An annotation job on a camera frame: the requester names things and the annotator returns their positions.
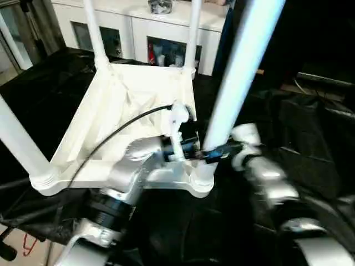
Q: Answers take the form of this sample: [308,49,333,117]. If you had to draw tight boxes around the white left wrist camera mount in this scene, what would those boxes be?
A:
[165,102,196,162]

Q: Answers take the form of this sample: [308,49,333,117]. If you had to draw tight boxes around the white plastic table leg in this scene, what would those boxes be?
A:
[190,0,287,187]
[83,0,112,74]
[0,93,60,190]
[182,0,202,77]

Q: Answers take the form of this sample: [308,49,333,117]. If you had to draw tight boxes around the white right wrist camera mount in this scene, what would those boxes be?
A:
[229,124,262,171]

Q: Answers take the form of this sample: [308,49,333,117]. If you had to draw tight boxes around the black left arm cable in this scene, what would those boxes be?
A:
[43,105,176,266]

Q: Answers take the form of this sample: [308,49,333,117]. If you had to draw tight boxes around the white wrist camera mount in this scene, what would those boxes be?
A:
[229,124,262,171]
[165,102,196,162]

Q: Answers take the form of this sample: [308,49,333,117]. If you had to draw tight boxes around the red wire hanger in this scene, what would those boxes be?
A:
[22,233,40,257]

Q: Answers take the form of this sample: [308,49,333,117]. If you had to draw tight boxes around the black metal stand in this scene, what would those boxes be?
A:
[0,226,27,262]

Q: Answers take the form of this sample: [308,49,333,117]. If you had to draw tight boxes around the white glass-door cabinet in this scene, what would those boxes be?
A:
[51,0,231,76]

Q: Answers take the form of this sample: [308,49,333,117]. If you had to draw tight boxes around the black plastic mat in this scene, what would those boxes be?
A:
[0,47,355,266]

